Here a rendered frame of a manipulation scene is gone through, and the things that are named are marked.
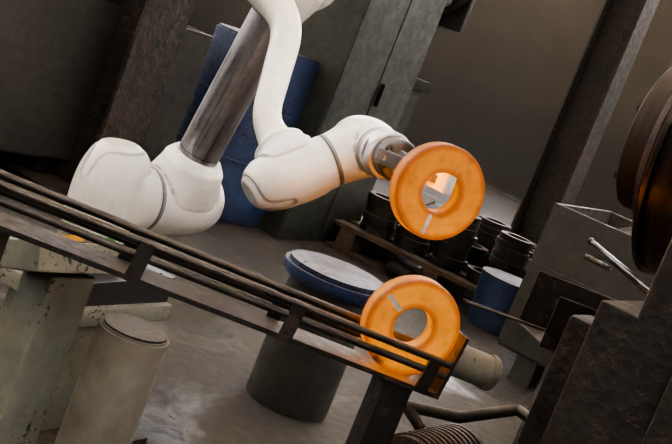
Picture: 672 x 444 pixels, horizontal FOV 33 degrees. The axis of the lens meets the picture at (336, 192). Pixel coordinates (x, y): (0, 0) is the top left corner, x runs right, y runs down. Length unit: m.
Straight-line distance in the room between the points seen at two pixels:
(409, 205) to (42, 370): 0.68
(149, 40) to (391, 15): 1.43
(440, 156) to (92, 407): 0.68
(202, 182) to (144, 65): 2.24
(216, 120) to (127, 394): 0.91
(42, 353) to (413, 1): 4.15
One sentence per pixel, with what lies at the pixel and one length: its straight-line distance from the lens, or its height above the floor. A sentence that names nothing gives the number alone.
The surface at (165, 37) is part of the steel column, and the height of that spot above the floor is 0.78.
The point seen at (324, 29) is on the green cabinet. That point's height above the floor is 1.04.
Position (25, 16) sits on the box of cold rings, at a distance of 4.73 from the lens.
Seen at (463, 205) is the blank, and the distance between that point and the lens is 1.84.
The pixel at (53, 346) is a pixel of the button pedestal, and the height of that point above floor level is 0.42.
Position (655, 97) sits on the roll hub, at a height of 1.18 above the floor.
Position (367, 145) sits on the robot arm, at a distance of 2.02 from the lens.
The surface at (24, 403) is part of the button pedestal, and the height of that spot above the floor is 0.32.
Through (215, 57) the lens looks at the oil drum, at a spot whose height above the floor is 0.72.
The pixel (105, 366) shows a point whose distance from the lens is 1.88.
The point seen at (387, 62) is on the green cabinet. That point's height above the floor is 1.00.
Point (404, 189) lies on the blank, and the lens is 1.79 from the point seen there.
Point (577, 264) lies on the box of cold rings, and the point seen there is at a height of 0.55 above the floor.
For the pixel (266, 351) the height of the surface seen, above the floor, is 0.14.
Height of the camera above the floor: 1.10
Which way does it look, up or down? 8 degrees down
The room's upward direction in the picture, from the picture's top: 21 degrees clockwise
